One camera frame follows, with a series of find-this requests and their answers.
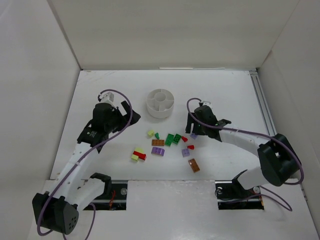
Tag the small yellow lego cube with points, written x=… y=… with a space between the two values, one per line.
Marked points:
x=150 y=133

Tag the green lego brick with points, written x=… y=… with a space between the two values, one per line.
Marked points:
x=176 y=139
x=169 y=139

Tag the purple square lego brick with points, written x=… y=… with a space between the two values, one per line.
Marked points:
x=185 y=152

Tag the small green lego piece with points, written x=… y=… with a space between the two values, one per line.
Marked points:
x=157 y=136

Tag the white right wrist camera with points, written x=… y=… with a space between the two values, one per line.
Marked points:
x=205 y=103

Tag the red sloped lego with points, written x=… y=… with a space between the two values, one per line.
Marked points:
x=184 y=139
x=191 y=147

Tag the yellow and red lego stack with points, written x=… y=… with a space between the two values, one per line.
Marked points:
x=138 y=154

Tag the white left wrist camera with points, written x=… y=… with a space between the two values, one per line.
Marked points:
x=106 y=97

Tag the green lego brick right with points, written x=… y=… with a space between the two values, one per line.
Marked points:
x=176 y=139

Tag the brown flat lego brick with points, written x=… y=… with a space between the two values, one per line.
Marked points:
x=158 y=142

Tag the green lego brick left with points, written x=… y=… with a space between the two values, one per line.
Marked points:
x=169 y=139

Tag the small purple lego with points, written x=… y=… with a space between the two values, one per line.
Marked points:
x=193 y=136

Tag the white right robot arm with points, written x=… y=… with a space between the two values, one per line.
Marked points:
x=277 y=159

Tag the aluminium rail right side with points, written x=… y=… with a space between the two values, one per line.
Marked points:
x=262 y=102

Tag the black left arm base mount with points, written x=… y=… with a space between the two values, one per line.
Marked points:
x=115 y=199

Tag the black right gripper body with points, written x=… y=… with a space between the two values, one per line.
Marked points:
x=200 y=122

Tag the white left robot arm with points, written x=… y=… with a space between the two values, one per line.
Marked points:
x=58 y=209

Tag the white round divided container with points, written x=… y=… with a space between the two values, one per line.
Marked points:
x=160 y=103

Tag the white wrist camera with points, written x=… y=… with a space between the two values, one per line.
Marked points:
x=106 y=97
x=205 y=103

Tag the brown lego brick lower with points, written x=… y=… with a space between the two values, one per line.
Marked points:
x=194 y=166

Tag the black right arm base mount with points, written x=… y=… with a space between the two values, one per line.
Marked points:
x=231 y=196

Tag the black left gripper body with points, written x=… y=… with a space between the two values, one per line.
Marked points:
x=122 y=114

